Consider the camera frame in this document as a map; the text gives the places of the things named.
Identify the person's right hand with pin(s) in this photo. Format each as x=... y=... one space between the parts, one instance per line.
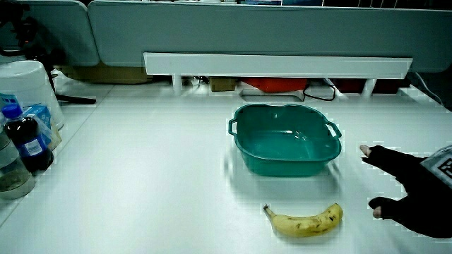
x=416 y=190

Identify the yellow banana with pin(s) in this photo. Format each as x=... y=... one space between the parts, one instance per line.
x=307 y=223

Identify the white desk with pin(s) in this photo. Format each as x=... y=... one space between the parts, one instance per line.
x=141 y=176

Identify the green plastic basin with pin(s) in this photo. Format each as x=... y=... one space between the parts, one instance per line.
x=286 y=144

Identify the red flat object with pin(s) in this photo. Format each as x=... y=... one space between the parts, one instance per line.
x=275 y=84

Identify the white monitor riser shelf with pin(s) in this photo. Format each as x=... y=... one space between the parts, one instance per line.
x=275 y=65

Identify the wide grey partition panel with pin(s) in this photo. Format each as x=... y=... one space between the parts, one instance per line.
x=268 y=31

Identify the small brown box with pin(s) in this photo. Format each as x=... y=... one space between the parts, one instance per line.
x=222 y=84

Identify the brown cardboard box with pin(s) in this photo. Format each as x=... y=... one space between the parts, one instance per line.
x=106 y=74

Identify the blue white carton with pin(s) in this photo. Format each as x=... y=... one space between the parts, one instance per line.
x=43 y=120

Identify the narrow grey partition panel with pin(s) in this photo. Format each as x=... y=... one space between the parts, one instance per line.
x=67 y=31

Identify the dark soda bottle blue cap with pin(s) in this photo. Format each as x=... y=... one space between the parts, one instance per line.
x=27 y=141

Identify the white plastic bucket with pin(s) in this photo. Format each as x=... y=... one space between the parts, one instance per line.
x=28 y=84

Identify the clear glass jar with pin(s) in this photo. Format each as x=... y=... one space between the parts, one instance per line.
x=12 y=173

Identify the black camera stand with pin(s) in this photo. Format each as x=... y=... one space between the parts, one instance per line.
x=39 y=53

